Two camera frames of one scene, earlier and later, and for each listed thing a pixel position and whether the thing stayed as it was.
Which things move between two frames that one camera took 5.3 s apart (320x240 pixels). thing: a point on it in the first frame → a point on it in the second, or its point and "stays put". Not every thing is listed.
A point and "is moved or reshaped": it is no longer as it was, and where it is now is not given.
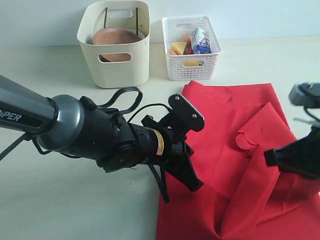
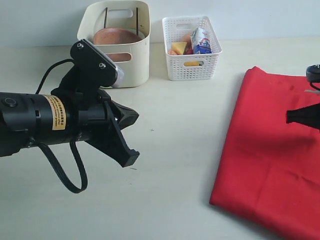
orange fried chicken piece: (172, 52) stays put
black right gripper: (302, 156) → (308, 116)
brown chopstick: (137, 23) stays put
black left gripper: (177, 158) → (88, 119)
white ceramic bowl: (140, 34) stays put
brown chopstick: (105, 17) stays put
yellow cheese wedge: (179, 47) stays put
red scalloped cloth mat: (241, 198) is moved or reshaped
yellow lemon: (191, 63) stays put
